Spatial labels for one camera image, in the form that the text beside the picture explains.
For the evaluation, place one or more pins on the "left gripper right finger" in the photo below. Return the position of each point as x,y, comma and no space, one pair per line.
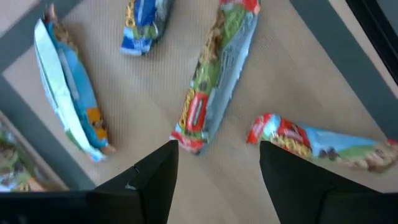
289,186

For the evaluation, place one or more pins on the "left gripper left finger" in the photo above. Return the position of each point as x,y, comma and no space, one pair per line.
149,186

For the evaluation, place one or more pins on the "blue and silver granola bar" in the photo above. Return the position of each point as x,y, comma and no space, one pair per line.
77,102

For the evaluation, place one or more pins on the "green and red granola bar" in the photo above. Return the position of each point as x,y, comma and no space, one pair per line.
217,77

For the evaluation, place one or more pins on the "brown granola bar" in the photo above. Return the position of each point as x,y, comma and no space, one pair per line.
18,161

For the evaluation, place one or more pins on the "purple granola bar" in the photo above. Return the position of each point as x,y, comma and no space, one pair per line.
144,28

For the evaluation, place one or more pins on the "tan mat with grey border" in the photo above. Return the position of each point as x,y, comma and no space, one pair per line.
140,102

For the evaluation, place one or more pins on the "black aluminium table frame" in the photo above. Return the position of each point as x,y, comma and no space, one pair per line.
382,37

